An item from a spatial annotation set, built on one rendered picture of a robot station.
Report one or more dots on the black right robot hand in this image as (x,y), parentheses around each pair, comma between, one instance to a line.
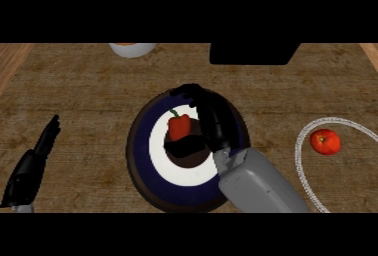
(219,123)

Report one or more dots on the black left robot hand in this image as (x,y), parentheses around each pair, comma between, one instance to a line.
(27,173)

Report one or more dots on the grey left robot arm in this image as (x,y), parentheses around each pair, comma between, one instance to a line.
(22,209)

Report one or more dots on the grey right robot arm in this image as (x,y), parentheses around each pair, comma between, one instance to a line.
(259,186)

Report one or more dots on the red bell pepper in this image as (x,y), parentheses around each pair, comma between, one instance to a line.
(179,126)

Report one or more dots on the round blue white placemat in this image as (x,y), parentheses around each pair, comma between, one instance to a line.
(148,160)

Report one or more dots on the black appliance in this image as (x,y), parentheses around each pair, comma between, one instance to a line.
(251,53)

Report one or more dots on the red tomato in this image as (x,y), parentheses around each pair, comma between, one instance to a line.
(325,142)

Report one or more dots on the white cup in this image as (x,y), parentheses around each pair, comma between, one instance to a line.
(132,49)

